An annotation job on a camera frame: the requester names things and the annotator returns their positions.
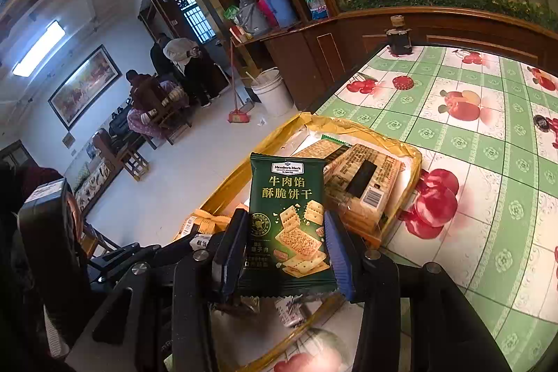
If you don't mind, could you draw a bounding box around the wooden stool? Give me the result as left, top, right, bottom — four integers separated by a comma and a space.
122, 150, 151, 181

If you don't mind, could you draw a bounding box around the wooden chair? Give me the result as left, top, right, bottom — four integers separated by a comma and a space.
148, 84, 193, 146

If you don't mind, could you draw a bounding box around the red thermos flask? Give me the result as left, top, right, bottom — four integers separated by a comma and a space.
256, 0, 280, 28

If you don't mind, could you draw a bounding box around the barred window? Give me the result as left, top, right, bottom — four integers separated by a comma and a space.
176, 0, 216, 46

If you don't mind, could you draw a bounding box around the grey thermos jug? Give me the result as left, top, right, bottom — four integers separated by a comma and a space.
237, 0, 269, 36

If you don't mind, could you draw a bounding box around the ceiling tube light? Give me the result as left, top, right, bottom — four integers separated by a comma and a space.
12, 21, 66, 77

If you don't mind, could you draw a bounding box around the white tray with yellow rim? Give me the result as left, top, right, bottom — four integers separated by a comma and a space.
172, 112, 423, 372

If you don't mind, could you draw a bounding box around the fruit print green tablecloth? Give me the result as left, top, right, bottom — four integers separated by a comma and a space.
237, 45, 558, 372

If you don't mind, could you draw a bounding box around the small orange snack packet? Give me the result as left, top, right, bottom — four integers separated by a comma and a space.
181, 208, 232, 240

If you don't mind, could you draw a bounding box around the black jar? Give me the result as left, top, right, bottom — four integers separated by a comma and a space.
386, 15, 413, 56

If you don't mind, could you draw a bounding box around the white plastic bucket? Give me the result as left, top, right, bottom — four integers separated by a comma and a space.
250, 68, 295, 117

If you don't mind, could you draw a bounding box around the red broom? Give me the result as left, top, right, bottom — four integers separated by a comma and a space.
227, 38, 252, 124

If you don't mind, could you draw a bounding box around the blue thermos flask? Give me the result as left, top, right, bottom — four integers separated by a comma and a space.
264, 0, 297, 28

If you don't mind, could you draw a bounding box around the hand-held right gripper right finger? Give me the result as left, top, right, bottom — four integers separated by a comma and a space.
323, 210, 513, 372

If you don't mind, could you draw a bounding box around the green cracker packet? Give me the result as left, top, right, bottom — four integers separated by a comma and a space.
248, 152, 338, 298

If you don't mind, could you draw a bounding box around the dark wooden cabinet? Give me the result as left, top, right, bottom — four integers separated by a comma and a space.
152, 0, 558, 113

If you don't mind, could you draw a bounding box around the clear cracker pack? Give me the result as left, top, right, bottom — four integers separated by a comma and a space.
325, 189, 389, 233
301, 134, 354, 170

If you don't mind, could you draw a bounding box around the framed wall painting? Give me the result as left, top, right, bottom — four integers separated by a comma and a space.
48, 45, 122, 131

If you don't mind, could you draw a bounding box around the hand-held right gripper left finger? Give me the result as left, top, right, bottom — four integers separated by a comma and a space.
92, 208, 251, 372

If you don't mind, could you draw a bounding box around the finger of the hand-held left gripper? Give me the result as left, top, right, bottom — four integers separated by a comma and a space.
87, 235, 221, 281

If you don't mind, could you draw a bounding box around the large orange snack packet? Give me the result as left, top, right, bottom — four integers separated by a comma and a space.
325, 143, 404, 220

